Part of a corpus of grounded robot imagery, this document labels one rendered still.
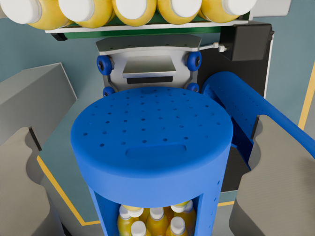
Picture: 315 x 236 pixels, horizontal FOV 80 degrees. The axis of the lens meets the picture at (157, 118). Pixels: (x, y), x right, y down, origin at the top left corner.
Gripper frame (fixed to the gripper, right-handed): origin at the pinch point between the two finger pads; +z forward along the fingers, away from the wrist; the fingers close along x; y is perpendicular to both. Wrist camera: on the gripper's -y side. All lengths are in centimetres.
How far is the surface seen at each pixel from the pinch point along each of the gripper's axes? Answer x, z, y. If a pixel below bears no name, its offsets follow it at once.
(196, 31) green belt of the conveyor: 12.0, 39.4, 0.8
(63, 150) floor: -86, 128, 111
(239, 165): 78, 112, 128
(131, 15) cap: -1.9, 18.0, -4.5
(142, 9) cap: -0.3, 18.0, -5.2
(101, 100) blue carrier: -10.4, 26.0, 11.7
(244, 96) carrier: 46, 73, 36
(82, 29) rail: -12.6, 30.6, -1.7
